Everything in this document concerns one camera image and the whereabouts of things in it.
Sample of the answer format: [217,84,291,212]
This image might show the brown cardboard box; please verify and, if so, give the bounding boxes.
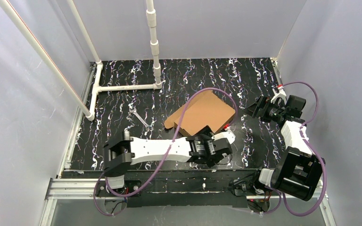
[164,90,236,137]

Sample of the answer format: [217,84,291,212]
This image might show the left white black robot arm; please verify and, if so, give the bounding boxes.
[103,131,236,189]

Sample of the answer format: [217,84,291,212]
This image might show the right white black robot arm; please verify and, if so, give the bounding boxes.
[246,95,322,201]

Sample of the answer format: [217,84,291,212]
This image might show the silver wrench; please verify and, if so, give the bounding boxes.
[129,107,153,131]

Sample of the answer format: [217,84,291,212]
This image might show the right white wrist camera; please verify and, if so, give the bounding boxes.
[271,84,287,104]

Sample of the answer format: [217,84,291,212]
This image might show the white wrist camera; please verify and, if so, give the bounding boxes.
[212,130,236,145]
[271,84,287,104]

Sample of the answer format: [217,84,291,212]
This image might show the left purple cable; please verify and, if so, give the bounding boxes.
[93,88,239,217]

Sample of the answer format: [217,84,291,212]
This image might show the purple cable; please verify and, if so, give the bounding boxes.
[263,81,328,217]
[93,88,239,217]

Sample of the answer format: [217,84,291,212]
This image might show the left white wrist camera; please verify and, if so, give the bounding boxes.
[212,130,236,145]

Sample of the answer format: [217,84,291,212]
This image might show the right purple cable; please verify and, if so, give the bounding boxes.
[263,81,328,217]

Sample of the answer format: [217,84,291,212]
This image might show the white pvc pipe frame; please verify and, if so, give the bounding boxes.
[0,0,165,121]

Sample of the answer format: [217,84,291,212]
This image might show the aluminium rail base frame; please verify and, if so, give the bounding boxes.
[40,57,338,226]

